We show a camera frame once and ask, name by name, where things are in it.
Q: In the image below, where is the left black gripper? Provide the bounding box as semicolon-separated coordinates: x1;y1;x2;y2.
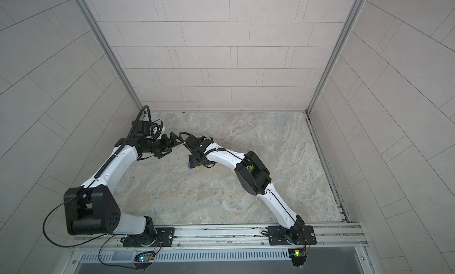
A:
143;132;184;157

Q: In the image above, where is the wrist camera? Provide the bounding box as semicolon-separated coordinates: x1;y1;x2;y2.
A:
131;120;151;138
185;135;213;154

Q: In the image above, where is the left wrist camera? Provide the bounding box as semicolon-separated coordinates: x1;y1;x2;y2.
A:
131;120;151;138

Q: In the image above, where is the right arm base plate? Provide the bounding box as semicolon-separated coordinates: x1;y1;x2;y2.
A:
263;225;317;246

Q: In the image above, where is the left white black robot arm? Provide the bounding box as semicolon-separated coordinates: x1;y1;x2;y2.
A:
64;133;182;247

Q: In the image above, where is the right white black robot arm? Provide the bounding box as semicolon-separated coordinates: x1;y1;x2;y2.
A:
184;138;308;244

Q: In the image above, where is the left black cable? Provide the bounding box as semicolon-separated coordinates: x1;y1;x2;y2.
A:
42;195;107;249

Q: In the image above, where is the aluminium mounting rail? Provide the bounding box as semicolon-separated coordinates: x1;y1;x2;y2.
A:
77;223;368;251

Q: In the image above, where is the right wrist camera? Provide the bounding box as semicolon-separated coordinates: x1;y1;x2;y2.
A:
185;135;213;154

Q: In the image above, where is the left green circuit board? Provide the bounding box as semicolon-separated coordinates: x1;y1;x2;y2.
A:
133;251;156;263

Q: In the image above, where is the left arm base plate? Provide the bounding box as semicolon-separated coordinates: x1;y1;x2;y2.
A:
120;227;175;247

